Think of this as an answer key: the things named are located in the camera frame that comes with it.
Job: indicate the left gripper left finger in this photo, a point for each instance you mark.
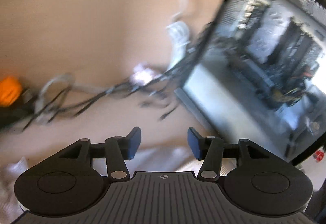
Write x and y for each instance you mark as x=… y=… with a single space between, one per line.
x=115 y=150

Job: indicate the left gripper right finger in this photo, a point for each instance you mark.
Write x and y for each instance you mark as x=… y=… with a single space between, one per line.
x=212 y=150

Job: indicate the striped beige knit garment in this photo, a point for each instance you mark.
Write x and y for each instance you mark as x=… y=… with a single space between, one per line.
x=163 y=159

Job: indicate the computer case with glass panel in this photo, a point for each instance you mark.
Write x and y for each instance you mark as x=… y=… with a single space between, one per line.
x=259 y=73

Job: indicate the black power adapter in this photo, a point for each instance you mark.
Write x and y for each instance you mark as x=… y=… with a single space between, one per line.
x=23 y=107

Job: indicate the orange pumpkin figurine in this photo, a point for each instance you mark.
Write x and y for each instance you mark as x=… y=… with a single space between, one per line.
x=10 y=90

